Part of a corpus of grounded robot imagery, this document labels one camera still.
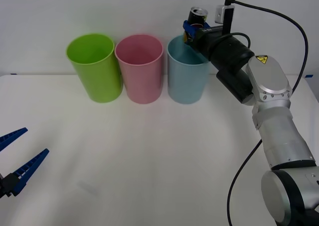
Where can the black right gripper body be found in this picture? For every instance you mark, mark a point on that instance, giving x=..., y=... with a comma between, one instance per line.
x=205, y=40

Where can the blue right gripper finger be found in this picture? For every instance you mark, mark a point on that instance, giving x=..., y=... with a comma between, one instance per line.
x=189, y=28
x=207, y=25

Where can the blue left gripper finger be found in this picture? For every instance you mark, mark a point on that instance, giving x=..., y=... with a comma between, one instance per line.
x=27, y=170
x=11, y=137

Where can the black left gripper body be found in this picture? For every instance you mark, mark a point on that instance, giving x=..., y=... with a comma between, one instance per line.
x=2, y=186

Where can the black drink can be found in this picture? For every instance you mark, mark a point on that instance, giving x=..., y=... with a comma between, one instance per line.
x=197, y=17

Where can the silver and black right arm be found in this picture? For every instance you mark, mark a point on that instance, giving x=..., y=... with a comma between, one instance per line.
x=274, y=91

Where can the pale blue plastic bin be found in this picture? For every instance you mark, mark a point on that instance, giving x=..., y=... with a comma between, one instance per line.
x=185, y=84

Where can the pink plastic bin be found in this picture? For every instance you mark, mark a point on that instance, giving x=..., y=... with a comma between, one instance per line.
x=143, y=84

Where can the green plastic bin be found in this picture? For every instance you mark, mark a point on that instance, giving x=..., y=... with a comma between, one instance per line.
x=99, y=81

